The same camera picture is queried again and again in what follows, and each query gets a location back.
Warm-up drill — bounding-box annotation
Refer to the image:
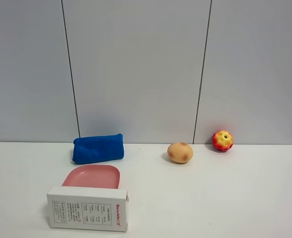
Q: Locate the tan potato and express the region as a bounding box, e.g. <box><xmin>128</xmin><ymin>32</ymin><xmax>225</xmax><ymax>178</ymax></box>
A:
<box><xmin>167</xmin><ymin>142</ymin><xmax>193</xmax><ymax>164</ymax></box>

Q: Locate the blue folded towel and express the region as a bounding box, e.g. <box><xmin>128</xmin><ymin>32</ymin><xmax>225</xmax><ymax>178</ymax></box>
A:
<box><xmin>72</xmin><ymin>133</ymin><xmax>124</xmax><ymax>165</ymax></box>

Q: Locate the pink plastic plate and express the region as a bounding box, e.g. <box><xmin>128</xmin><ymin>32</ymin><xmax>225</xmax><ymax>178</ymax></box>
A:
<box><xmin>62</xmin><ymin>165</ymin><xmax>120</xmax><ymax>189</ymax></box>

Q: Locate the red yellow apple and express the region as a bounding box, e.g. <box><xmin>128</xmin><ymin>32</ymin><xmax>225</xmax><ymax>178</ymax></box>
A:
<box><xmin>212</xmin><ymin>130</ymin><xmax>234</xmax><ymax>152</ymax></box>

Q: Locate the white cardboard box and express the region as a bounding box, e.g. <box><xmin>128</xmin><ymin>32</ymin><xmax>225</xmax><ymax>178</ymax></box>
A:
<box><xmin>47</xmin><ymin>186</ymin><xmax>129</xmax><ymax>232</ymax></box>

